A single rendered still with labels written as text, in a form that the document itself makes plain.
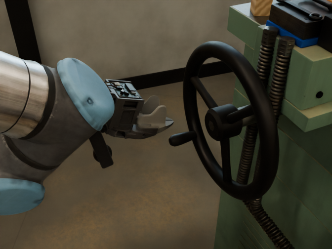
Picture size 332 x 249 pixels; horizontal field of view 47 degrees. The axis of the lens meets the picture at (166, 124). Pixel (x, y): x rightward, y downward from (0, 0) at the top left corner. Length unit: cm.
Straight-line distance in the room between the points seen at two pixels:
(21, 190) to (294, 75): 43
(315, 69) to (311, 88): 3
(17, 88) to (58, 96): 5
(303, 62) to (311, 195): 34
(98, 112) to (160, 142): 145
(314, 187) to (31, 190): 55
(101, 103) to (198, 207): 119
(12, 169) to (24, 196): 4
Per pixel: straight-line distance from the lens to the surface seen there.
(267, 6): 89
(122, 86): 70
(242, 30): 90
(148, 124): 73
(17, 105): 41
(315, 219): 87
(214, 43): 65
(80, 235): 155
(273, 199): 97
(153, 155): 182
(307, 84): 62
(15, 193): 53
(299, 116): 65
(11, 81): 41
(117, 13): 205
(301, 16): 64
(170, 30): 218
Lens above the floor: 123
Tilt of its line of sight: 38 degrees down
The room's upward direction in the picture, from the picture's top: straight up
